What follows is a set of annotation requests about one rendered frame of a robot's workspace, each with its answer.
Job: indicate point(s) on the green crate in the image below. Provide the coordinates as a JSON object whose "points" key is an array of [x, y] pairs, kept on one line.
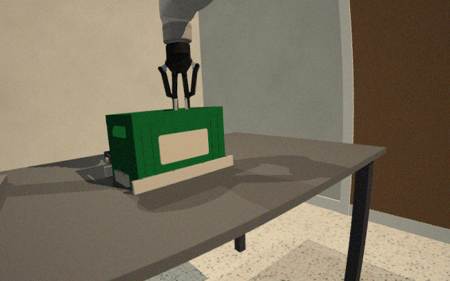
{"points": [[160, 141]]}

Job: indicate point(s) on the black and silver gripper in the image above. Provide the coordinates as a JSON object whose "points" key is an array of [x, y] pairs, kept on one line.
{"points": [[178, 60]]}

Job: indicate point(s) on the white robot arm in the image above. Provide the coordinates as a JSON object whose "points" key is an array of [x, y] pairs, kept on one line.
{"points": [[176, 17]]}

